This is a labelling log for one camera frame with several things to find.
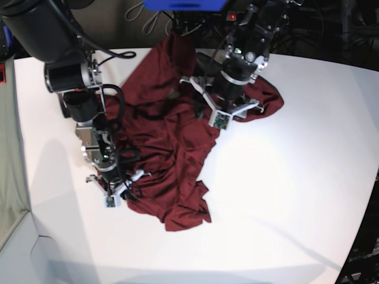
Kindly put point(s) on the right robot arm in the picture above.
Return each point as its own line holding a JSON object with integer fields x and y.
{"x": 48, "y": 31}

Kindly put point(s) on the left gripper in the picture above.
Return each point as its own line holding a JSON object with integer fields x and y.
{"x": 222, "y": 93}

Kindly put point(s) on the black power strip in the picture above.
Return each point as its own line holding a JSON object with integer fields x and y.
{"x": 234, "y": 16}

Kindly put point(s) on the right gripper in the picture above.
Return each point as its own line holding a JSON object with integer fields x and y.
{"x": 125, "y": 186}

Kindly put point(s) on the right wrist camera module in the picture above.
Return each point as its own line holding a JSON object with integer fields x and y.
{"x": 112, "y": 201}

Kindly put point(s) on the dark red t-shirt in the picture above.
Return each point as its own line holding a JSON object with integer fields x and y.
{"x": 161, "y": 135}

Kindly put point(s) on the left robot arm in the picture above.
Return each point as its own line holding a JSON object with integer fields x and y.
{"x": 246, "y": 54}

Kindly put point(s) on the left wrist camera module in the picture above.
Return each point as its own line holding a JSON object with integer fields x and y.
{"x": 219, "y": 120}

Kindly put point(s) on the red black device left edge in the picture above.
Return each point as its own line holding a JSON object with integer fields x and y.
{"x": 2, "y": 74}

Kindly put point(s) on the blue box at top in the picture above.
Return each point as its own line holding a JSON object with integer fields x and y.
{"x": 184, "y": 5}

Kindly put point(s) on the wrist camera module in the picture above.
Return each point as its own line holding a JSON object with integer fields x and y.
{"x": 112, "y": 201}
{"x": 219, "y": 120}

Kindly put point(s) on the blue bottle left edge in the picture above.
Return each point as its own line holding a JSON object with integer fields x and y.
{"x": 9, "y": 39}

